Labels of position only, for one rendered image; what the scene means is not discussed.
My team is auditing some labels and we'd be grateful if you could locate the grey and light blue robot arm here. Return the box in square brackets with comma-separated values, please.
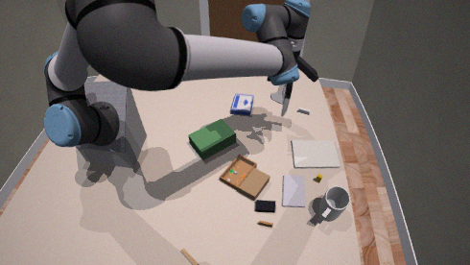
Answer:
[44, 0, 318, 147]

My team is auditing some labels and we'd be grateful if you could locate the grey cylindrical cup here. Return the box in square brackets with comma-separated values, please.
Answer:
[317, 186, 350, 224]

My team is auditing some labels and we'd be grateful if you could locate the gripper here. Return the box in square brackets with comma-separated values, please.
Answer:
[270, 50, 301, 117]

